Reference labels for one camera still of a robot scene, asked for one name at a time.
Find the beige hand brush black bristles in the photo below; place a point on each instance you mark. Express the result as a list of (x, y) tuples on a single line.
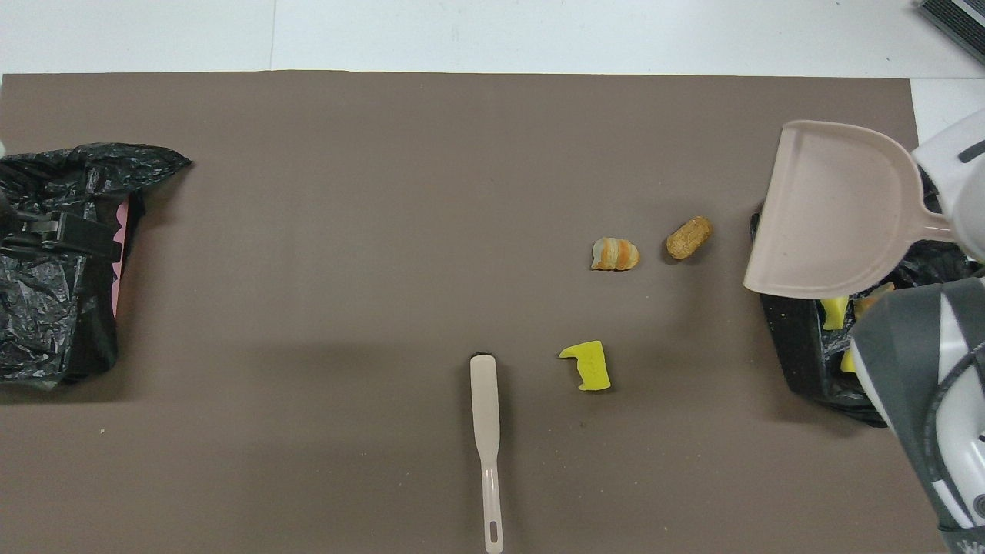
[(485, 400)]

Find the yellow sponge piece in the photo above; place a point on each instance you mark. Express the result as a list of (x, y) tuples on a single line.
[(834, 313), (849, 362), (592, 368)]

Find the striped orange croissant piece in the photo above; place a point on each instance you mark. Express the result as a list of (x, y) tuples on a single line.
[(616, 254), (873, 300)]

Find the brown peanut shaped toy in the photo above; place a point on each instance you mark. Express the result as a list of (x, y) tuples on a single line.
[(689, 237)]

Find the beige plastic dustpan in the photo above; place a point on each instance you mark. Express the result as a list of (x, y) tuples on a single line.
[(831, 215)]

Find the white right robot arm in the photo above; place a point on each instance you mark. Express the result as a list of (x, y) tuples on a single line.
[(908, 369)]

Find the black bag lined trash bin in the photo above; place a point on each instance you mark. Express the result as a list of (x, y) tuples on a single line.
[(800, 346), (46, 323)]

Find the brown table mat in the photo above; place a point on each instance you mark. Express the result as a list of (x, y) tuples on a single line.
[(385, 115)]

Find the grey ribbed box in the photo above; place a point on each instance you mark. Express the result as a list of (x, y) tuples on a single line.
[(962, 23)]

